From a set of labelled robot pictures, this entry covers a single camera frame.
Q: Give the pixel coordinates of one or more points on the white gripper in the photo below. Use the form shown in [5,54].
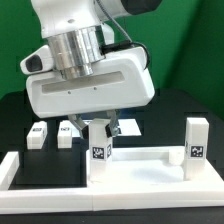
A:
[119,81]

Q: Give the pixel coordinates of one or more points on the white desk top panel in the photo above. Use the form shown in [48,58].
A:
[151,168]

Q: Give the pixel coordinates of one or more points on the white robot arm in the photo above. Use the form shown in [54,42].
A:
[82,69]

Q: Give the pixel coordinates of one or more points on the fiducial marker sheet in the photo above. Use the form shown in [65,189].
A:
[127,127]

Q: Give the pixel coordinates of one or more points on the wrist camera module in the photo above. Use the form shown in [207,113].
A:
[38,62]

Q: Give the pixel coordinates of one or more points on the white L-shaped fixture frame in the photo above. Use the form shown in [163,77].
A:
[91,199]

